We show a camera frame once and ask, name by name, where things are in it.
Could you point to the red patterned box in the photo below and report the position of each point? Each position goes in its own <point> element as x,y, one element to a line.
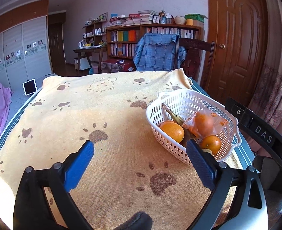
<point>115,66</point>

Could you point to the beige vase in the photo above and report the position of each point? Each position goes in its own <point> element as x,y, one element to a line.
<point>179,20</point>

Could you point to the green box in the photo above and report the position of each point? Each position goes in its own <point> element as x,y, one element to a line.
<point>196,16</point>

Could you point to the plastic bag with orange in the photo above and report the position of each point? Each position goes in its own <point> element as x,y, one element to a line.
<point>203,123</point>

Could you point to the floral patterned curtain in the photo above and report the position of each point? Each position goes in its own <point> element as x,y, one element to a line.
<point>275,81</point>

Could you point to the wooden desk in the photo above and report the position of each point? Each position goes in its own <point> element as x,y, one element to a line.
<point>88,50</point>

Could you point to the white storage box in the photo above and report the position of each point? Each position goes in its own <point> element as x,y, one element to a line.
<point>83,63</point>

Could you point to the white plastic basket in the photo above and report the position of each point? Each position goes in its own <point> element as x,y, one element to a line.
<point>191,100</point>

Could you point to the blue quilted cloth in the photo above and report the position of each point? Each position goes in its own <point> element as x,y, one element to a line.
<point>155,52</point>

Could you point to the yellow pot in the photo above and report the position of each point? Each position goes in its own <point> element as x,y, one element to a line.
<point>189,22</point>

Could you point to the yellow paw print blanket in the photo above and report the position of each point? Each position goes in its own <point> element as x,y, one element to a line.
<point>83,115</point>

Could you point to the dark wooden door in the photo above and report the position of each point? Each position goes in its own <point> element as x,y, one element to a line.
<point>57,43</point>

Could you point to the spotted yellow banana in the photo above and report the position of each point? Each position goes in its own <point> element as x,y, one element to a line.
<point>172,116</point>

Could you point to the white sliding door wardrobe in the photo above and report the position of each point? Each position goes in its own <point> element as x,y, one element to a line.
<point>18,43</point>

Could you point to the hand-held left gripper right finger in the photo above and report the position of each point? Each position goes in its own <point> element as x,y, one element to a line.
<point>199,163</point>

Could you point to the small wooden shelf unit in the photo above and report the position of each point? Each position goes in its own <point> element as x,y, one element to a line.
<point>94,31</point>

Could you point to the stack of books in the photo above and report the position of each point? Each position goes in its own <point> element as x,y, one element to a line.
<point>131,19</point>

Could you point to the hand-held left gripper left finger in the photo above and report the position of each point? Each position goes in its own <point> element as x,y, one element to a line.
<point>80,166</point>

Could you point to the white framed tablet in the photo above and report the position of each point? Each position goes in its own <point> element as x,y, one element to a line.
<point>29,87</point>

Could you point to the wooden bookshelf with books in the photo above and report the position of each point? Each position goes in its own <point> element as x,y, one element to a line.
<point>126,40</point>

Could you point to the small picture frame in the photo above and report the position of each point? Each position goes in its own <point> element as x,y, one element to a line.
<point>103,16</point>

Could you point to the dark wooden chair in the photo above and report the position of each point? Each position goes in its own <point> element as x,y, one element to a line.
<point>196,55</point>

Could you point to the white kettle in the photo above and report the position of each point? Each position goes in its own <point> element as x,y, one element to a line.
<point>80,44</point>

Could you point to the brown panelled door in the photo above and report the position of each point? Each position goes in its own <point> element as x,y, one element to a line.
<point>239,40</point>

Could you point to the orange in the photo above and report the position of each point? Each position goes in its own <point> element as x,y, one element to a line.
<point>172,131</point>
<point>210,143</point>

